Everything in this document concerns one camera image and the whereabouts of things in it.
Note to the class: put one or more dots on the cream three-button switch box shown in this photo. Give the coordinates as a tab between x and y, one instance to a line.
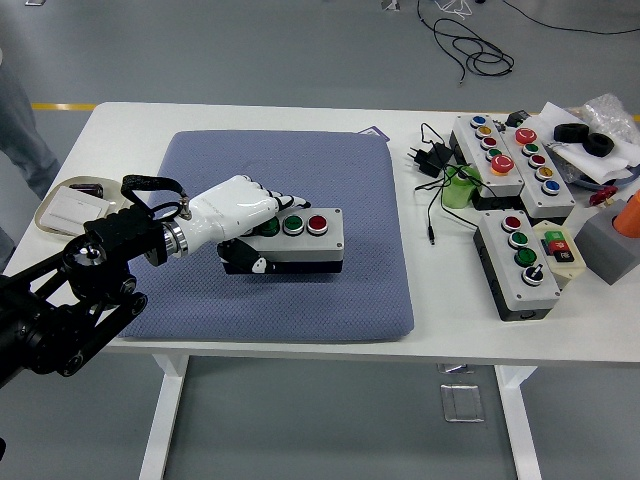
565	265

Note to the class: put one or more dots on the person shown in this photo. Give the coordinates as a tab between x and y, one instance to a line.
20	135

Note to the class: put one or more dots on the orange cylinder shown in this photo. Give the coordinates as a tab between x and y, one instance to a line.
631	215

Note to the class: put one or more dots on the black power adapter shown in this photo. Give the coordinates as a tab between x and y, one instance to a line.
430	159

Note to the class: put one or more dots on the small black device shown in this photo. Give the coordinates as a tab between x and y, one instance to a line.
517	119

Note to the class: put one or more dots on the white paper sheet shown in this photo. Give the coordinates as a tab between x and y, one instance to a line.
600	166

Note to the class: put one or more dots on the small red knob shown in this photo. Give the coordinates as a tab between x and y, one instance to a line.
602	195

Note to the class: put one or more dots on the clear floor plate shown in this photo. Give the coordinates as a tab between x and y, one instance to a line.
462	402

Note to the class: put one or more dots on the beige tray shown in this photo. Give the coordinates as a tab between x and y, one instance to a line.
115	192

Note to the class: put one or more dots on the grey block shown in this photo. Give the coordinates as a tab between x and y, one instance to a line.
600	245

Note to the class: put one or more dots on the green cup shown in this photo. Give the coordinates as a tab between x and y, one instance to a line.
455	195

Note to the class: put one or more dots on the blue-grey padded mat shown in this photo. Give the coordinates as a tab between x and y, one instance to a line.
325	175

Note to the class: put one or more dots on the purple-edged white card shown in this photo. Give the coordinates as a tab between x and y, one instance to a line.
375	131

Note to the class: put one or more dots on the clear bubble wrap bag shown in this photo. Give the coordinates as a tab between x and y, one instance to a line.
607	112

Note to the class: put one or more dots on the white table leg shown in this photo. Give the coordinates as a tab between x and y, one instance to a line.
165	410
520	425

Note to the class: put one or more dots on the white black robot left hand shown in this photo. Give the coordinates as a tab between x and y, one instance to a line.
230	205

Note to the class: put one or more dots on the dark red small item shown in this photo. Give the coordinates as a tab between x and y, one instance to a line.
87	189

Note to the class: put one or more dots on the grey four-button control box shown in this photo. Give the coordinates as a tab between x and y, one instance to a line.
320	250
500	235

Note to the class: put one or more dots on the grey five-button control box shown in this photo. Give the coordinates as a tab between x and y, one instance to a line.
555	205
470	135

